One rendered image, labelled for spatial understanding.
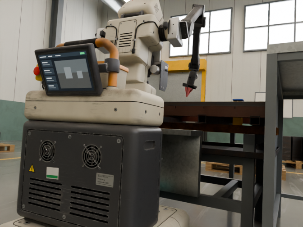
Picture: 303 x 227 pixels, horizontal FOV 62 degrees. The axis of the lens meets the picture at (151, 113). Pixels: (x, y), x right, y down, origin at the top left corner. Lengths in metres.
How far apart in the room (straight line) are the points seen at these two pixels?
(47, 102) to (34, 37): 9.31
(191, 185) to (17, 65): 8.69
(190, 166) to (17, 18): 9.08
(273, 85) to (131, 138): 0.62
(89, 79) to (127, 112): 0.18
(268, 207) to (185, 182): 0.55
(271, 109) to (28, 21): 9.68
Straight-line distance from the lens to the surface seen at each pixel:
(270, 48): 1.17
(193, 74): 2.01
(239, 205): 1.58
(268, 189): 1.14
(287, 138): 6.04
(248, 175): 1.53
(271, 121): 1.12
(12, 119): 9.53
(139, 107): 0.83
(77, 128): 0.95
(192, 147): 1.50
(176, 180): 1.56
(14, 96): 9.56
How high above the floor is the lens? 0.69
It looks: 3 degrees up
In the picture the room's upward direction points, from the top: 3 degrees clockwise
